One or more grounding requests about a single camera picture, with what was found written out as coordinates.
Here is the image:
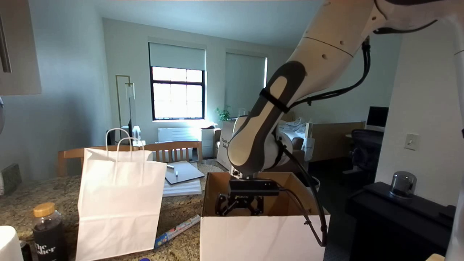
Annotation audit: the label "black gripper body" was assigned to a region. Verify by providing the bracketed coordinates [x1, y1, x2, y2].
[232, 193, 254, 212]

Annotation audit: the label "white cardboard box brown inside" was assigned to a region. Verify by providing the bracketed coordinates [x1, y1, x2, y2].
[199, 172, 333, 261]

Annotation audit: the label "blue white flat pack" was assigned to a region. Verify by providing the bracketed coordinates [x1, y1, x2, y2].
[154, 214, 201, 248]

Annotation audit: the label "white low cabinet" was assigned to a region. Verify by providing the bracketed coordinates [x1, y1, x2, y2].
[200, 125, 220, 161]

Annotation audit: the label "white plastic covered furniture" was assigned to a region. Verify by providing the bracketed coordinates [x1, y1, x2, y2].
[277, 121, 312, 164]

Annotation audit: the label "wooden chair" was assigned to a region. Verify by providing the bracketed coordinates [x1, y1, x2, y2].
[56, 147, 87, 179]
[143, 141, 204, 166]

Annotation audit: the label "green potted plant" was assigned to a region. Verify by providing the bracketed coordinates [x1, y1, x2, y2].
[215, 105, 235, 124]

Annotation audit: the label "brown wooden desk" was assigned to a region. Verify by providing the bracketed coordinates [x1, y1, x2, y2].
[309, 121, 367, 164]

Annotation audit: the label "small pale bottle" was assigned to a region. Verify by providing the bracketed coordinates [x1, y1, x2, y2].
[130, 125, 148, 150]

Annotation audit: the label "black office chair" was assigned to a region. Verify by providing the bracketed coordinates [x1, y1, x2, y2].
[344, 130, 386, 189]

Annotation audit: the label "black framed window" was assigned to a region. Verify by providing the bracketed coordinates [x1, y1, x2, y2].
[149, 66, 207, 122]

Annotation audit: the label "black trash bin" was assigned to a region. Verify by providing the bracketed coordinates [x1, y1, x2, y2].
[346, 182, 457, 261]

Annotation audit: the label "metal pole stand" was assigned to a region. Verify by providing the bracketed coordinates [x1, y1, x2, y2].
[114, 74, 138, 143]

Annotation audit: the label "grey glass jar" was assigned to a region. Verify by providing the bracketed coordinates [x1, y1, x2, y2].
[389, 170, 419, 199]

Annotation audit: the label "small dark laptop screen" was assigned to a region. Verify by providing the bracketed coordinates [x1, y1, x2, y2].
[365, 106, 391, 134]

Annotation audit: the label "short white roller blind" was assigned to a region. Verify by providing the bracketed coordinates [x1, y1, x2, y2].
[148, 43, 209, 73]

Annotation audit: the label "white round container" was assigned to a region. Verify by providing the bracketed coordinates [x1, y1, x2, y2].
[0, 224, 25, 261]

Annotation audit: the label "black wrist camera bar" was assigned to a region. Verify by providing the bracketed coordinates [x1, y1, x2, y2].
[228, 179, 281, 196]

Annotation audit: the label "white wall radiator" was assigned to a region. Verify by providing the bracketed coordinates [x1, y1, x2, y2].
[157, 127, 204, 145]

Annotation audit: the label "white paper bag with handles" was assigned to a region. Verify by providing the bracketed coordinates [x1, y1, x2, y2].
[75, 127, 168, 261]

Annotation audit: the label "white wall outlet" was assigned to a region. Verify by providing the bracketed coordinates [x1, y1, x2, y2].
[403, 134, 420, 153]

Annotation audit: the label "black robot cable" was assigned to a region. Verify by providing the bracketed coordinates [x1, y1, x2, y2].
[259, 37, 374, 250]

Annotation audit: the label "wooden wall cabinets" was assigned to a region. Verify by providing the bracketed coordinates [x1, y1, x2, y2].
[0, 0, 43, 98]

